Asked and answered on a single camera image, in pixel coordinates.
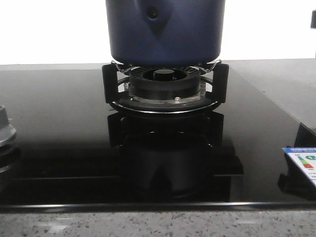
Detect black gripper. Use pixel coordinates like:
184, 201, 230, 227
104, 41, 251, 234
311, 10, 316, 28

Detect black pot support grate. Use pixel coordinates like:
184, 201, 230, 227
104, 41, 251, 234
102, 60, 229, 115

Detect dark blue pot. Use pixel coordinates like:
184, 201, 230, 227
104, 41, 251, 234
106, 0, 225, 67

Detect energy rating label sticker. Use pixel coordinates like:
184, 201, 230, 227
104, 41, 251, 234
282, 147, 316, 186

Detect black gas burner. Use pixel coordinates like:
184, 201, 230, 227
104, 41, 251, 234
129, 67, 201, 100

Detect black glass gas cooktop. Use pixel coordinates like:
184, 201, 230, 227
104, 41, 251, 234
0, 69, 316, 212

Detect silver cooktop control knob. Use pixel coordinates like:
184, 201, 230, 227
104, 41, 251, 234
0, 105, 16, 147

